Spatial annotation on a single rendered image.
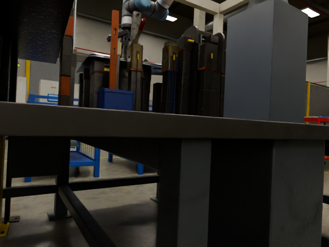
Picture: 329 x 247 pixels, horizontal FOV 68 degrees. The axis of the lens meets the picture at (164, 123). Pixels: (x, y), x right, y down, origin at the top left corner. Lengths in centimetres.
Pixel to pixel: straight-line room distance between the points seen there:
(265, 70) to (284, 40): 12
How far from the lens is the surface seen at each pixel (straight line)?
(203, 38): 138
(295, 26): 99
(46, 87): 910
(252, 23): 95
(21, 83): 903
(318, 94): 798
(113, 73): 117
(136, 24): 126
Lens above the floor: 68
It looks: level
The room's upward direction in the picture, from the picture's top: 3 degrees clockwise
